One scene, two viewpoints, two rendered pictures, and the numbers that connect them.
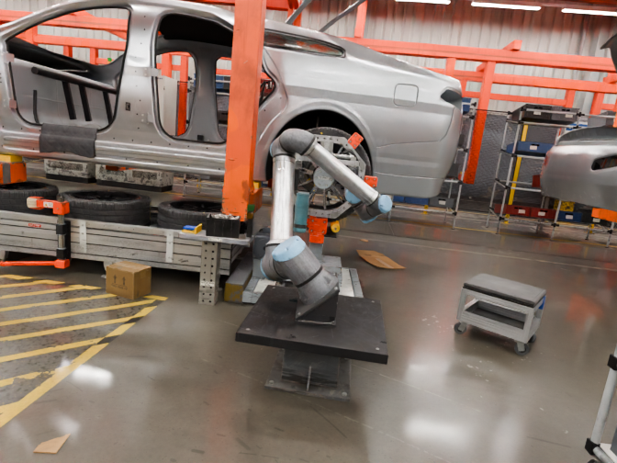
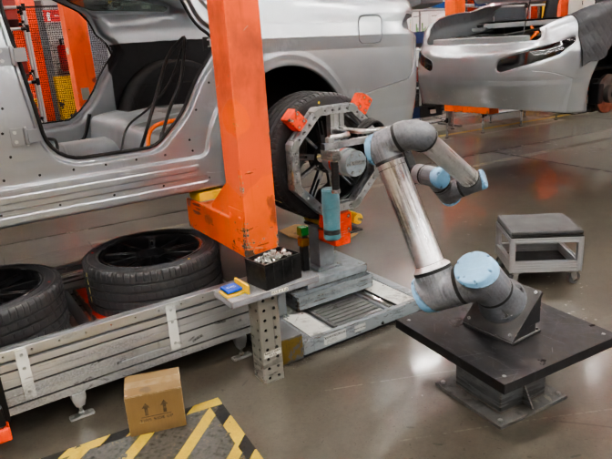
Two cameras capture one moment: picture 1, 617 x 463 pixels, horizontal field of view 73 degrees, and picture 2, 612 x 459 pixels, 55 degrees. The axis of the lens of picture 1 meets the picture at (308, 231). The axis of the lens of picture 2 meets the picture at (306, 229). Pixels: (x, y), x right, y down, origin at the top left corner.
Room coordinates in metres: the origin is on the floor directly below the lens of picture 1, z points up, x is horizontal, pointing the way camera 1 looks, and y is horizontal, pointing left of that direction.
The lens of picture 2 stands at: (0.43, 1.70, 1.43)
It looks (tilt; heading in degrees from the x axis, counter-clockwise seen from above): 18 degrees down; 327
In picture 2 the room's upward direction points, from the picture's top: 4 degrees counter-clockwise
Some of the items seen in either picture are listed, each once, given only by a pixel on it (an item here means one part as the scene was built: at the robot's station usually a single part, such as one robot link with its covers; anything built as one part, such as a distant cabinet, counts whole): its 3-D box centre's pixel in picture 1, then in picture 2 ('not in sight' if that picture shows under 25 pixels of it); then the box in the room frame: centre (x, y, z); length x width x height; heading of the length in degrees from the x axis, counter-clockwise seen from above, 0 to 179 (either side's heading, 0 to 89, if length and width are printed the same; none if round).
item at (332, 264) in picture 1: (315, 246); (321, 249); (2.99, -0.06, 0.32); 0.40 x 0.30 x 0.28; 89
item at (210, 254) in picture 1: (209, 270); (265, 334); (2.51, 0.59, 0.21); 0.10 x 0.10 x 0.42; 89
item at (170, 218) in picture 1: (202, 220); (154, 270); (3.17, 0.83, 0.39); 0.66 x 0.66 x 0.24
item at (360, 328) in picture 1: (314, 344); (500, 360); (1.78, -0.08, 0.15); 0.60 x 0.60 x 0.30; 84
